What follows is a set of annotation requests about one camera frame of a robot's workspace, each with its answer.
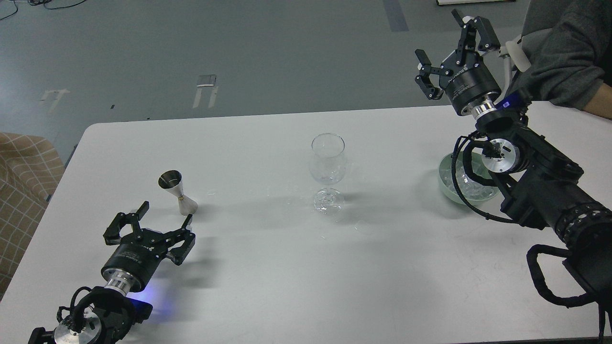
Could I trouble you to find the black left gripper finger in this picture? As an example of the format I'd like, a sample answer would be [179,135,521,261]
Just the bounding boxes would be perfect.
[158,214,196,266]
[103,201,150,246]

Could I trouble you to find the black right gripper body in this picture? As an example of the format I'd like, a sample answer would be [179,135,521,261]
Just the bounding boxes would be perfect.
[441,50,501,116]

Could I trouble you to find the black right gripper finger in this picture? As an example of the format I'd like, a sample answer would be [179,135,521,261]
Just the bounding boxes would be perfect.
[415,49,452,100]
[451,9,501,65]

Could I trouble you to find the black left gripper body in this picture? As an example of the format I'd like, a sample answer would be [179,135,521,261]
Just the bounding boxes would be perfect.
[101,228,168,292]

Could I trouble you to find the steel cocktail jigger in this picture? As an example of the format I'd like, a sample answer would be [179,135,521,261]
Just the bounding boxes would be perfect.
[158,170,198,216]

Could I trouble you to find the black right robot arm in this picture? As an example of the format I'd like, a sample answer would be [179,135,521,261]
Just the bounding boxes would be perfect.
[415,10,612,344]

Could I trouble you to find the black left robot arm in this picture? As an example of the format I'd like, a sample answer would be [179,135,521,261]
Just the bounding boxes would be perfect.
[28,201,196,344]

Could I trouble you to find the green bowl of ice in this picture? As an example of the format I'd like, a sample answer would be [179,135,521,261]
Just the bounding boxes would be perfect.
[438,152,499,205]

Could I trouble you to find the clear wine glass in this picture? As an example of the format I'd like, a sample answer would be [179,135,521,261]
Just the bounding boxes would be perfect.
[308,132,348,215]

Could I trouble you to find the white office chair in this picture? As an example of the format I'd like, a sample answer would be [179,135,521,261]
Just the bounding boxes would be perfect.
[499,35,531,94]

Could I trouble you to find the person in grey hoodie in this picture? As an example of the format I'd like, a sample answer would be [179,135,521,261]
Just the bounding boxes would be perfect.
[509,0,612,119]

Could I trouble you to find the beige checked cloth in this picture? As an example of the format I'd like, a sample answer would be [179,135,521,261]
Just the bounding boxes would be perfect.
[0,131,65,296]

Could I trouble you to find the black floor cables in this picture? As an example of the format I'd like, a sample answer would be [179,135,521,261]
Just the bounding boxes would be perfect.
[0,0,87,21]

